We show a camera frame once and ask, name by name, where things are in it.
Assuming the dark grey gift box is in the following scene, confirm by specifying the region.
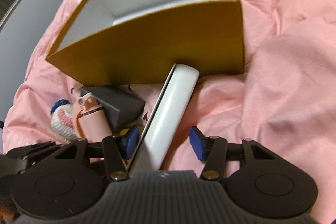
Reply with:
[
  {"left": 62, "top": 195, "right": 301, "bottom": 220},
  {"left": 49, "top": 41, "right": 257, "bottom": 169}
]
[{"left": 80, "top": 85, "right": 145, "bottom": 132}]

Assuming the white pink crochet bunny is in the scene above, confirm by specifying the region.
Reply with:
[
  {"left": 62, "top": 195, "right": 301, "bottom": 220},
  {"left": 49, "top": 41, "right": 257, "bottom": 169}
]
[{"left": 50, "top": 104, "right": 77, "bottom": 142}]

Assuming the sailor plush toy blue hat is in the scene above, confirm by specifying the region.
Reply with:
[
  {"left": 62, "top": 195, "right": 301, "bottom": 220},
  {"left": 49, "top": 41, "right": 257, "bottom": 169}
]
[{"left": 51, "top": 99, "right": 70, "bottom": 114}]

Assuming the white rectangular case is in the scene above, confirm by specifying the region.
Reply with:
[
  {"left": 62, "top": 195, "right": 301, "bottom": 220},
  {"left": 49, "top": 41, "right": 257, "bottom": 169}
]
[{"left": 127, "top": 64, "right": 199, "bottom": 176}]

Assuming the pink bed duvet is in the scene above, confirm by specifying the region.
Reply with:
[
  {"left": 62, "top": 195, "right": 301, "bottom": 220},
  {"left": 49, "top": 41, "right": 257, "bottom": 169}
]
[{"left": 3, "top": 0, "right": 335, "bottom": 223}]

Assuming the orange cardboard box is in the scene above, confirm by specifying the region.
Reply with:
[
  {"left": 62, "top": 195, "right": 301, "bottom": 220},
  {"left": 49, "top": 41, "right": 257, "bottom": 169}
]
[{"left": 46, "top": 0, "right": 245, "bottom": 86}]

